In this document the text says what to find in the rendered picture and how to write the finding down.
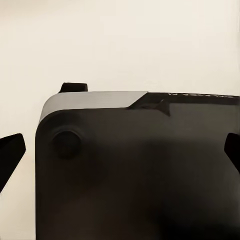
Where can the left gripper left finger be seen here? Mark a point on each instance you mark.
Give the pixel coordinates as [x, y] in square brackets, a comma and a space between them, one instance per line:
[12, 149]

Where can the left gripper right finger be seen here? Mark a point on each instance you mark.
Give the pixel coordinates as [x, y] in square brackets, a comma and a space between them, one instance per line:
[232, 149]

